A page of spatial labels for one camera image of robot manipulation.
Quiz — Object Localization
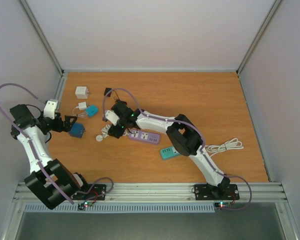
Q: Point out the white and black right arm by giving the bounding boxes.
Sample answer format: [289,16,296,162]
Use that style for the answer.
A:
[103,101,230,200]

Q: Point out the white charger with cable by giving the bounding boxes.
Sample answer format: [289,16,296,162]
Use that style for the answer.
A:
[72,101,89,119]

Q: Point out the blue cube socket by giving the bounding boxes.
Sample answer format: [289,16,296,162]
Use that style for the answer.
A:
[68,122,86,139]

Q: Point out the teal power strip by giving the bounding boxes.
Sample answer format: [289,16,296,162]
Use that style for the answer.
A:
[160,146,181,161]

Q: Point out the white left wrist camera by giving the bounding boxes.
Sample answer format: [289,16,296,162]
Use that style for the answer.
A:
[43,99,59,120]

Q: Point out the light blue adapter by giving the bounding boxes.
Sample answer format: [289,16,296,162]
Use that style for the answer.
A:
[85,105,99,117]

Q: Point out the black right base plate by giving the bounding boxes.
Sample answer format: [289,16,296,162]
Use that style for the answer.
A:
[193,184,240,201]

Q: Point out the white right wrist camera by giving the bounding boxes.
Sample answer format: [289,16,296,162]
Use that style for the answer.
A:
[102,110,120,126]

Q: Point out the slotted grey cable duct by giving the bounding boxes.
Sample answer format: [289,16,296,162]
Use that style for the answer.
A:
[23,202,215,214]

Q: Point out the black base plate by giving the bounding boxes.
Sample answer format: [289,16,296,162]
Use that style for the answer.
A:
[72,184,107,201]
[193,184,240,201]

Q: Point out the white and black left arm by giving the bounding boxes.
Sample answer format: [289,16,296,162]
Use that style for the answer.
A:
[9,104,91,210]

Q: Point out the aluminium front rail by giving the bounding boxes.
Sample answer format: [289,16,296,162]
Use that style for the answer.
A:
[12,182,288,203]

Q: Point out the white purple strip cord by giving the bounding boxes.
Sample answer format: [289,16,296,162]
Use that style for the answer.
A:
[95,124,131,143]

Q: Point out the white power strip cord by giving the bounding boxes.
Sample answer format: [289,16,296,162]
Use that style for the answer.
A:
[204,138,245,158]

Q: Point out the white tiger print plug adapter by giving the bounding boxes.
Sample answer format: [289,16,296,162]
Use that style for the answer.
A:
[75,86,90,99]

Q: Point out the right controller board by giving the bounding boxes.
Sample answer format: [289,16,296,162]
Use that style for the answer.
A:
[214,201,233,208]

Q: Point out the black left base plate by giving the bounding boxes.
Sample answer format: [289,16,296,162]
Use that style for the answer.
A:
[72,184,107,201]

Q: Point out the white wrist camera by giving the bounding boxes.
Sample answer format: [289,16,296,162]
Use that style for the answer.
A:
[43,99,59,120]
[102,110,120,126]

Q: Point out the controller board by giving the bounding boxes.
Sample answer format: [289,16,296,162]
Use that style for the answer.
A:
[214,201,233,208]
[77,201,94,211]

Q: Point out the left controller board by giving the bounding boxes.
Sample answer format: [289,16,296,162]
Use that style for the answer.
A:
[77,201,94,211]

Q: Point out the black power adapter with cable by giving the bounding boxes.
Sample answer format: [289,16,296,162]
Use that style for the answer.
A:
[104,87,127,105]

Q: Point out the purple power strip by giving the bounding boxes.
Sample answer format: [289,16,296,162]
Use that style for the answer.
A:
[128,129,161,145]

